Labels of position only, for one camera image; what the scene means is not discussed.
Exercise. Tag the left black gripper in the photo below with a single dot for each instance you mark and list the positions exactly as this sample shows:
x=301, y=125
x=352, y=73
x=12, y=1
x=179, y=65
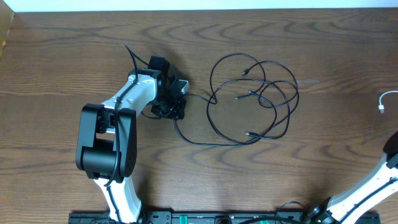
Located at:
x=178, y=110

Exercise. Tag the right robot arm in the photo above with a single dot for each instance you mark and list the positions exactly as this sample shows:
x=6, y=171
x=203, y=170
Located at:
x=350, y=205

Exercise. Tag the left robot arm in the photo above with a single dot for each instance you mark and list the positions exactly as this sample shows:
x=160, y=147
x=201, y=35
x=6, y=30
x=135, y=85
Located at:
x=107, y=138

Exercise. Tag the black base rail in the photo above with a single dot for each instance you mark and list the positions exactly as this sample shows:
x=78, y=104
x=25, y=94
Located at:
x=167, y=217

